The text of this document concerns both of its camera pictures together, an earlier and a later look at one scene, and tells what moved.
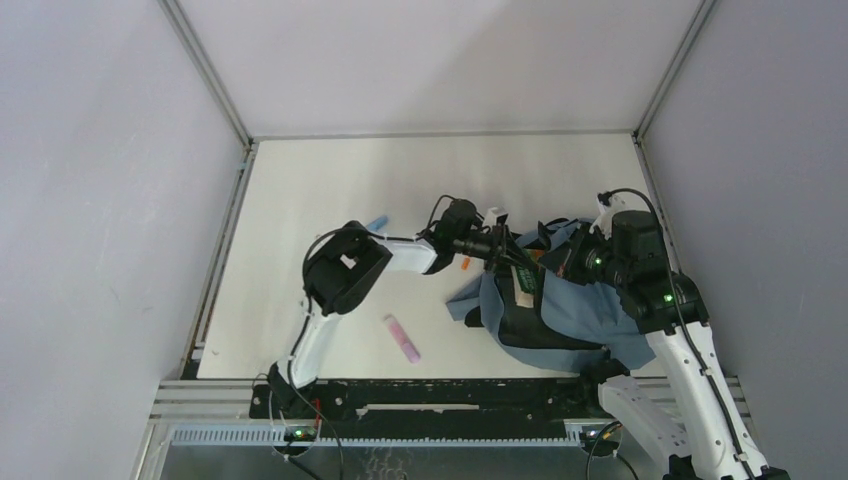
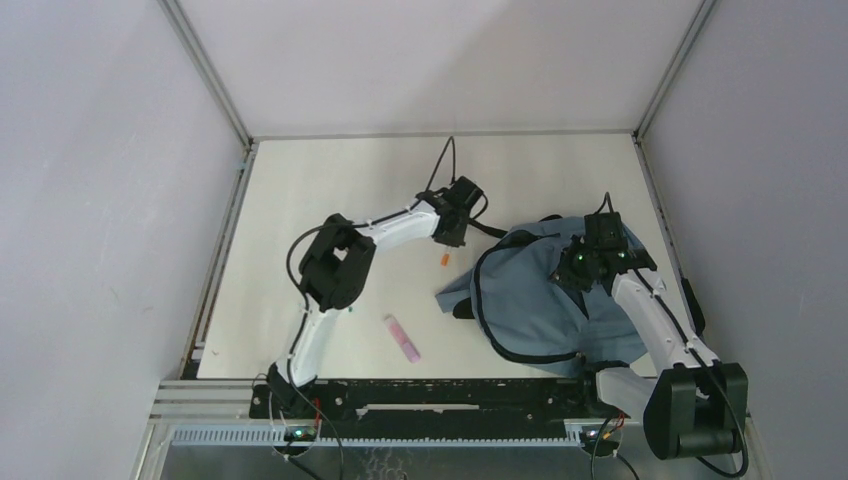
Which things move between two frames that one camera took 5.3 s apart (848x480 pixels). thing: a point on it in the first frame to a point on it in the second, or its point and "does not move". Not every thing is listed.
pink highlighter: (402, 339) does not move
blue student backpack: (549, 320) does not move
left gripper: (504, 252) to (456, 239)
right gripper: (577, 238) does not move
